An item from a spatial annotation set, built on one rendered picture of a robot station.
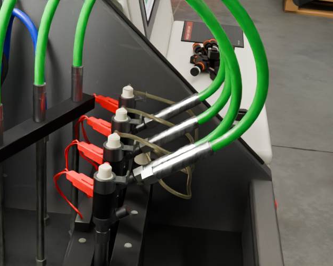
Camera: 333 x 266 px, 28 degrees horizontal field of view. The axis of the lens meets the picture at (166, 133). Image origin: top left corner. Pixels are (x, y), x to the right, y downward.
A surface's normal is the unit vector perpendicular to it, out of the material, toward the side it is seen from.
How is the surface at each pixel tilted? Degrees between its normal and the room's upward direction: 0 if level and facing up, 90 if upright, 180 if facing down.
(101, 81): 90
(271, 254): 0
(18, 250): 0
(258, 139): 0
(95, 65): 90
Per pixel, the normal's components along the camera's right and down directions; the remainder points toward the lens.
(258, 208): 0.08, -0.88
